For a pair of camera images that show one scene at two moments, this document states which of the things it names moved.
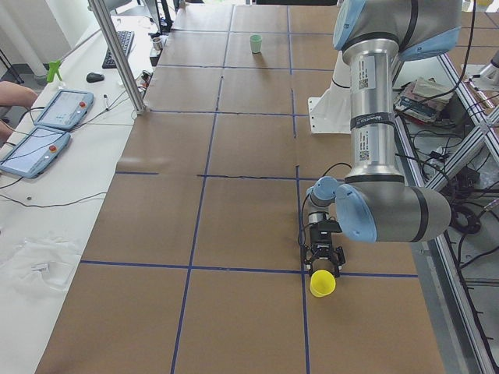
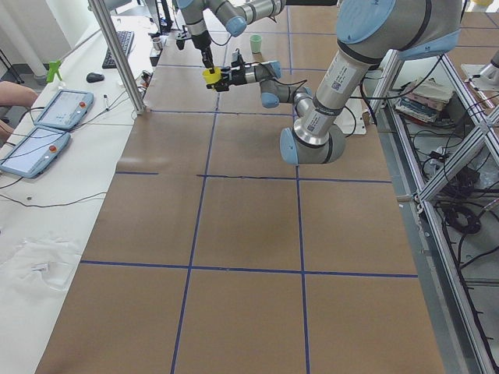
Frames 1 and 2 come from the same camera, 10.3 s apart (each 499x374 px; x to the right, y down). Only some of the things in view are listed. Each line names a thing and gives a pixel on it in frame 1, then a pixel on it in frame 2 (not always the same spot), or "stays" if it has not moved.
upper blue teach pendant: [66, 109] stays
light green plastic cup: [256, 40] stays
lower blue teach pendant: [36, 151] stays
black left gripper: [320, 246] → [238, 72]
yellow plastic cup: [322, 283] → [212, 78]
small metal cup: [157, 43] stays
